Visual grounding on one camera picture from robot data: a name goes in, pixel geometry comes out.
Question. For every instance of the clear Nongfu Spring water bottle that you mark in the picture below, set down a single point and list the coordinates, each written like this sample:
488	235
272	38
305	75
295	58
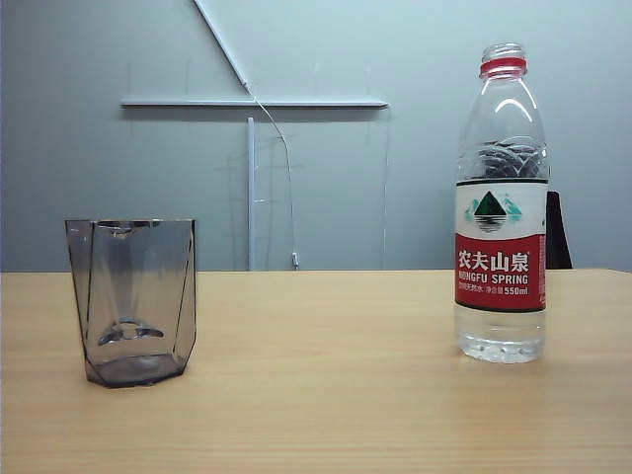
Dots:
498	276

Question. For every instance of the grey transparent faceted cup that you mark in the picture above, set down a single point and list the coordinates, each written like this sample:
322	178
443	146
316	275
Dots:
133	296

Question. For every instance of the black office chair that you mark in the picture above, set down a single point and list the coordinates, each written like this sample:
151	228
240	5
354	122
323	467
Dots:
558	237

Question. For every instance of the vertical white wall conduit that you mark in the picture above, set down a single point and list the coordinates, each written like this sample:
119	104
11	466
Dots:
251	197

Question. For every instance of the horizontal white wall conduit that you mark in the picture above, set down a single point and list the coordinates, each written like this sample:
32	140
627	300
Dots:
197	103

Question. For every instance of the diagonal white wall conduit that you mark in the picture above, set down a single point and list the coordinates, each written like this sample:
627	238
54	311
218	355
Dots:
222	42

